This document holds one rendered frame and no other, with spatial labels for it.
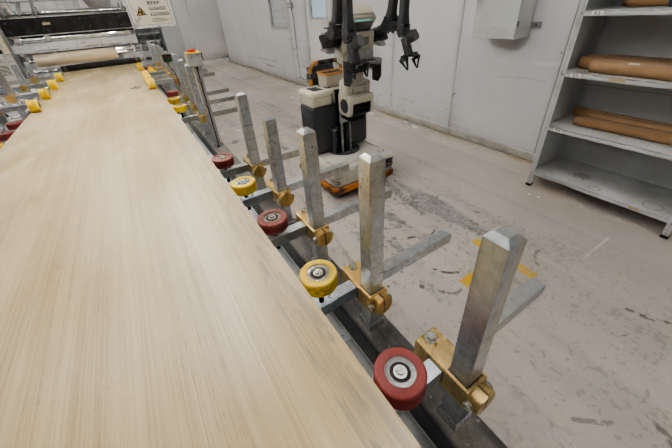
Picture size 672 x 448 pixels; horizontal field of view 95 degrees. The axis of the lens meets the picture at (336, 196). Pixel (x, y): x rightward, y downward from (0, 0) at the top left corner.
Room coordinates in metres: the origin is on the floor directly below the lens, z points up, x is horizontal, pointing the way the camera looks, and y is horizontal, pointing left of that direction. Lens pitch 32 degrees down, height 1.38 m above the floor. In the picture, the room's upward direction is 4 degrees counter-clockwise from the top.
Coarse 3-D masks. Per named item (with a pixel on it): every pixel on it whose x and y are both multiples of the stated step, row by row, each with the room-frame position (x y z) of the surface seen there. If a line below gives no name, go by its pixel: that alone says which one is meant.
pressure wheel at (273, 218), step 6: (270, 210) 0.71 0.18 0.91; (276, 210) 0.71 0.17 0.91; (282, 210) 0.71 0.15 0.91; (258, 216) 0.69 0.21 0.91; (264, 216) 0.69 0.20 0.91; (270, 216) 0.68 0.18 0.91; (276, 216) 0.69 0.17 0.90; (282, 216) 0.68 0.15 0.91; (258, 222) 0.66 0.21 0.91; (264, 222) 0.66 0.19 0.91; (270, 222) 0.66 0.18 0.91; (276, 222) 0.66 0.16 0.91; (282, 222) 0.66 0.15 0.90; (264, 228) 0.65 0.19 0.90; (270, 228) 0.64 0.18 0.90; (276, 228) 0.65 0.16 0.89; (282, 228) 0.65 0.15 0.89; (270, 234) 0.64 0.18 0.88; (276, 234) 0.64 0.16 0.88
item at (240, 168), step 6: (288, 150) 1.26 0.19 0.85; (294, 150) 1.25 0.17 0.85; (264, 156) 1.21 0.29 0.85; (282, 156) 1.22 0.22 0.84; (288, 156) 1.24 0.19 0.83; (294, 156) 1.25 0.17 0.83; (264, 162) 1.18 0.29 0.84; (228, 168) 1.12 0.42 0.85; (234, 168) 1.12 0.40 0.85; (240, 168) 1.13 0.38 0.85; (246, 168) 1.14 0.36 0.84; (222, 174) 1.09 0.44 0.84; (228, 174) 1.10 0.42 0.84; (234, 174) 1.11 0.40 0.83
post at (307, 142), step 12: (300, 132) 0.70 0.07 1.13; (312, 132) 0.69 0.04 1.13; (300, 144) 0.70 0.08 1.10; (312, 144) 0.69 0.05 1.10; (300, 156) 0.71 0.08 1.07; (312, 156) 0.69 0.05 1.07; (312, 168) 0.69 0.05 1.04; (312, 180) 0.69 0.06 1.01; (312, 192) 0.68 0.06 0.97; (312, 204) 0.68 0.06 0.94; (312, 216) 0.68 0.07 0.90; (324, 252) 0.69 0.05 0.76
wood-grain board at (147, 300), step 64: (64, 128) 1.67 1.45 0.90; (128, 128) 1.59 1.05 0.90; (0, 192) 0.96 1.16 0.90; (64, 192) 0.92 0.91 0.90; (128, 192) 0.89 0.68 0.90; (192, 192) 0.86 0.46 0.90; (0, 256) 0.60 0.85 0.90; (64, 256) 0.59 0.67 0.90; (128, 256) 0.57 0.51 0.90; (192, 256) 0.55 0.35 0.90; (256, 256) 0.54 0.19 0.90; (0, 320) 0.41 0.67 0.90; (64, 320) 0.40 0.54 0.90; (128, 320) 0.39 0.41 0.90; (192, 320) 0.37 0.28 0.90; (256, 320) 0.36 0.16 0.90; (320, 320) 0.35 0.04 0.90; (0, 384) 0.28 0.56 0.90; (64, 384) 0.27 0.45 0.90; (128, 384) 0.27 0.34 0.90; (192, 384) 0.26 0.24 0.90; (256, 384) 0.25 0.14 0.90; (320, 384) 0.24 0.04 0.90
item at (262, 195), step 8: (328, 168) 1.07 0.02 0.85; (336, 168) 1.07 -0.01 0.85; (344, 168) 1.08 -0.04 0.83; (320, 176) 1.03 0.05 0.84; (328, 176) 1.05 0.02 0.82; (288, 184) 0.96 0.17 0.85; (296, 184) 0.98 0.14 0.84; (256, 192) 0.92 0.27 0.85; (264, 192) 0.92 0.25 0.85; (248, 200) 0.88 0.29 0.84; (256, 200) 0.90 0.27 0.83; (264, 200) 0.91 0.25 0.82
